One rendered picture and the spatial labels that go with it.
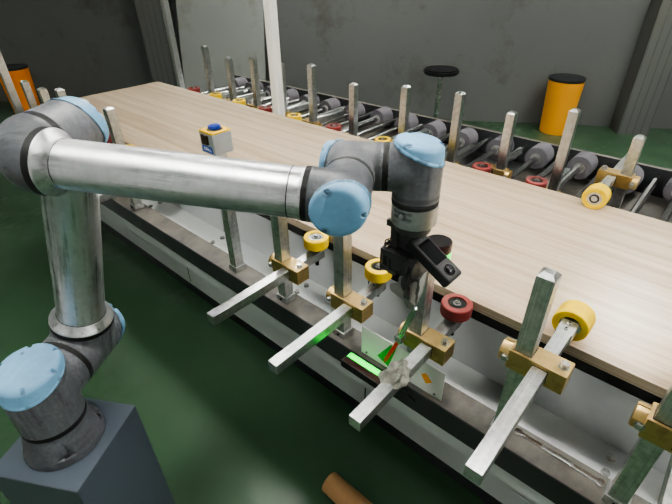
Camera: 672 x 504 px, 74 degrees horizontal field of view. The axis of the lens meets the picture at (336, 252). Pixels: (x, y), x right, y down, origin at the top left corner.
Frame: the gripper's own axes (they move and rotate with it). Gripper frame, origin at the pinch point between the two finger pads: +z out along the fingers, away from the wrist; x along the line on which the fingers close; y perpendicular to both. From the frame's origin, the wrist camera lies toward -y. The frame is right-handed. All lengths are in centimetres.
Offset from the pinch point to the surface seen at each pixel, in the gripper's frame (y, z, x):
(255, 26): 378, -2, -271
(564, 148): 7, 0, -115
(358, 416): -1.9, 15.1, 21.2
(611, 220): -20, 11, -91
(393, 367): 0.0, 14.5, 6.3
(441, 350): -5.7, 14.3, -5.2
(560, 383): -30.9, 6.1, -5.1
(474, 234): 11, 11, -53
